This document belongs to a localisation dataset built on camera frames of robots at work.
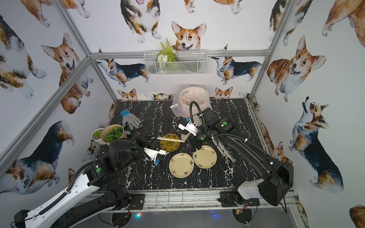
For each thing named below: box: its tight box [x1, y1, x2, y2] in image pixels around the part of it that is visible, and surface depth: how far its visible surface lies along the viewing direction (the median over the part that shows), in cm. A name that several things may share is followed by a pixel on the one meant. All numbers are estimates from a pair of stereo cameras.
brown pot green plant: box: [100, 124, 128, 146], surface depth 90 cm
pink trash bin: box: [179, 86, 210, 117], surface depth 98 cm
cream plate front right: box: [192, 145, 218, 170], surface depth 90 cm
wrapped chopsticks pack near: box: [211, 138, 237, 162], surface depth 93 cm
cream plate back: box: [180, 132, 191, 141], surface depth 100 cm
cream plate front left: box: [168, 152, 195, 179], surface depth 86 cm
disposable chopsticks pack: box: [151, 136, 186, 143], surface depth 68 cm
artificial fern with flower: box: [156, 37, 178, 63], surface depth 85 cm
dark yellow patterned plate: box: [159, 133, 181, 152], surface depth 97 cm
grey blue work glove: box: [120, 108, 142, 131], surface depth 109 cm
